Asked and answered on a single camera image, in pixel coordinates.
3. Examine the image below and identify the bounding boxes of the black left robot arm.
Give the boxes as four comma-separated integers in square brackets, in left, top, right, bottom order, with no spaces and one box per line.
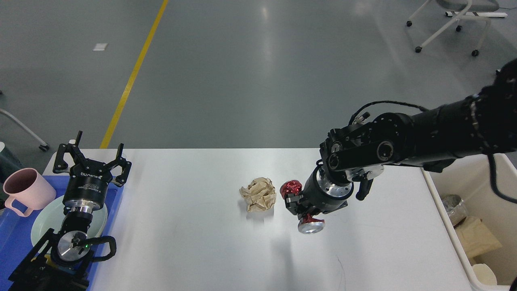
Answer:
[8,131,132,291]

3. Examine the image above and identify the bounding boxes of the white plastic bin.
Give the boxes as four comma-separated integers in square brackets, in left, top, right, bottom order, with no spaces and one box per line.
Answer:
[422,155,517,291]

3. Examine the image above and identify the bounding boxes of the grey chair frame left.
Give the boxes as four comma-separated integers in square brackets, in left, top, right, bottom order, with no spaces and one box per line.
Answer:
[0,109,50,152]

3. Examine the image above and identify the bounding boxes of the brown paper ball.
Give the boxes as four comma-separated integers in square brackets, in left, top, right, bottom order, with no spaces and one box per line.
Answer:
[239,177,277,213]

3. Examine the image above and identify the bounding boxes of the white office chair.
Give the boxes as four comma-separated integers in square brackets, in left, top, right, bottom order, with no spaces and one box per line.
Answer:
[414,0,500,57]

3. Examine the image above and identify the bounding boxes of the aluminium foil tray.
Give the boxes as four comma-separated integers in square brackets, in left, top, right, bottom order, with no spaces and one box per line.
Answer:
[441,194,468,227]

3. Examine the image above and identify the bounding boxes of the pink mug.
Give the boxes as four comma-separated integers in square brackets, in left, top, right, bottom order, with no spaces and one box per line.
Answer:
[2,168,57,217]

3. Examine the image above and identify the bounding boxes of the blue plastic tray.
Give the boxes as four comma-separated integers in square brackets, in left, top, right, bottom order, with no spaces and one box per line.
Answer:
[0,175,124,291]

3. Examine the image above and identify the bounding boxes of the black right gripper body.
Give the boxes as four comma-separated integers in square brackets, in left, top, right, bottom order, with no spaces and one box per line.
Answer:
[303,166,354,214]

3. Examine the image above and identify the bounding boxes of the white paper cup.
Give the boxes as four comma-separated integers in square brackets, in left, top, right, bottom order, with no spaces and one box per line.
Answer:
[471,264,498,286]

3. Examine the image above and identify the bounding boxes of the crushed red can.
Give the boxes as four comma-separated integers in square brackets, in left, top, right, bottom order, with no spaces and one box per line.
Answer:
[280,180,325,234]

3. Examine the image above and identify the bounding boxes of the person in jeans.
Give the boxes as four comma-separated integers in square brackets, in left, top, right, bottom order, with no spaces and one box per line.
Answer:
[0,142,23,214]

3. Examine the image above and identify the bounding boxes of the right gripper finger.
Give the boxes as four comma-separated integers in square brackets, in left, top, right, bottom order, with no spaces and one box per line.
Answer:
[294,204,322,219]
[284,192,305,211]

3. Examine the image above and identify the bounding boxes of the light green plate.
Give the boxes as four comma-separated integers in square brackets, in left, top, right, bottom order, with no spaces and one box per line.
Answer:
[31,196,108,246]

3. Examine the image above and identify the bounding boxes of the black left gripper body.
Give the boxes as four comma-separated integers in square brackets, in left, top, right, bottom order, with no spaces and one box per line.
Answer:
[63,160,112,211]

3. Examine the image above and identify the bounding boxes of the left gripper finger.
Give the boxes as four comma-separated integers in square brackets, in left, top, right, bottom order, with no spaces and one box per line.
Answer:
[53,130,89,175]
[97,143,132,187]

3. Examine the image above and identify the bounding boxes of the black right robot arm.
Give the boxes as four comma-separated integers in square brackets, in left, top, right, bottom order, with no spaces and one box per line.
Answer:
[280,60,516,224]

